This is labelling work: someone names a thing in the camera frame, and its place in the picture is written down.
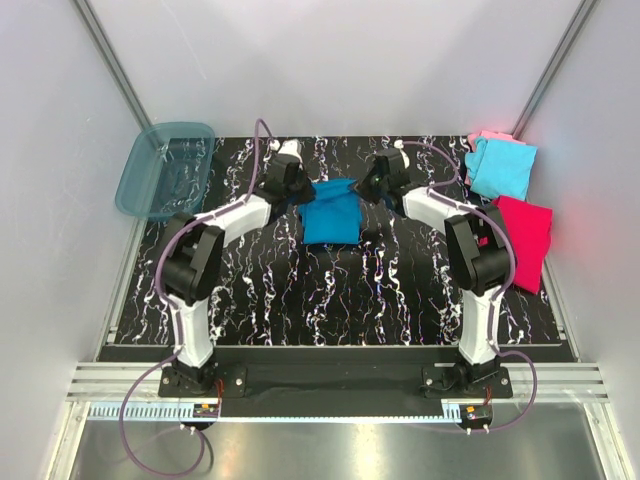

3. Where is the blue t shirt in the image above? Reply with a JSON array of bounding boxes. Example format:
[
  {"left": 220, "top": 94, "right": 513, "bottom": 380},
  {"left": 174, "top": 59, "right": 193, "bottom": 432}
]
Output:
[{"left": 298, "top": 178, "right": 362, "bottom": 245}]

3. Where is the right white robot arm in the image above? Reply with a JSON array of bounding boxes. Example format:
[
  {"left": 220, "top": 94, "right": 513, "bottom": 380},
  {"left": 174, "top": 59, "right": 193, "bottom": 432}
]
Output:
[{"left": 352, "top": 147, "right": 516, "bottom": 397}]

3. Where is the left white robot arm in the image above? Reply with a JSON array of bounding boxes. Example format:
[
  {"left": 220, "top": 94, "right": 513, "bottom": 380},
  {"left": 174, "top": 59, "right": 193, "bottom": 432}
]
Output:
[{"left": 155, "top": 145, "right": 315, "bottom": 396}]

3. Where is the pink folded shirt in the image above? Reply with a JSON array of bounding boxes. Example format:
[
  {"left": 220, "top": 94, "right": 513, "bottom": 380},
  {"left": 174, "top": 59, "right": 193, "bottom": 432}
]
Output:
[{"left": 464, "top": 130, "right": 524, "bottom": 186}]

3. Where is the light blue folded shirt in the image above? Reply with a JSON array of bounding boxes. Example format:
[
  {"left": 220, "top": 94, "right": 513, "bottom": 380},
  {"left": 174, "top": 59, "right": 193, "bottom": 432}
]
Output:
[{"left": 465, "top": 136, "right": 538, "bottom": 201}]

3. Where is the teal plastic bin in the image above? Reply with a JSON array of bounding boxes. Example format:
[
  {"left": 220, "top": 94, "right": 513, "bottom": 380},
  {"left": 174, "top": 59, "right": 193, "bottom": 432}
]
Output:
[{"left": 115, "top": 122, "right": 216, "bottom": 222}]

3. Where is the red folded shirt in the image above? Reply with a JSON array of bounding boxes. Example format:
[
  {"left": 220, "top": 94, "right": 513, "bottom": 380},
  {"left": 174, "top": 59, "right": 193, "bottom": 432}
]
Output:
[{"left": 493, "top": 196, "right": 553, "bottom": 294}]

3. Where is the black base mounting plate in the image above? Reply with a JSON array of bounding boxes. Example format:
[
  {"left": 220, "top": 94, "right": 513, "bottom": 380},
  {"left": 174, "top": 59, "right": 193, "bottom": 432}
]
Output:
[{"left": 159, "top": 346, "right": 513, "bottom": 413}]

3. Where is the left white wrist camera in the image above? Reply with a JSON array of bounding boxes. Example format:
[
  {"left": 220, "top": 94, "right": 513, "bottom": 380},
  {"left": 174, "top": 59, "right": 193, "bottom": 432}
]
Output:
[{"left": 269, "top": 139, "right": 302, "bottom": 162}]

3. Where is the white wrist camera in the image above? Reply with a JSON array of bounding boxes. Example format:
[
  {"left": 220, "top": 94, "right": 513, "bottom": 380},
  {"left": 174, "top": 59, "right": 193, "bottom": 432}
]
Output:
[
  {"left": 393, "top": 139, "right": 410, "bottom": 169},
  {"left": 269, "top": 139, "right": 302, "bottom": 162}
]

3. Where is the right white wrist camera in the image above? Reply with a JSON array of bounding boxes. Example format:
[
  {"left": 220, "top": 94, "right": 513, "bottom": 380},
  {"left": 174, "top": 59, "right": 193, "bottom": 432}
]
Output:
[{"left": 393, "top": 139, "right": 410, "bottom": 169}]

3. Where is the white slotted cable duct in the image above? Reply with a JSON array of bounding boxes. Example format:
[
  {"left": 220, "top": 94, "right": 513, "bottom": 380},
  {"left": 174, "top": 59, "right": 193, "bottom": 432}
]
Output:
[{"left": 88, "top": 401, "right": 462, "bottom": 424}]

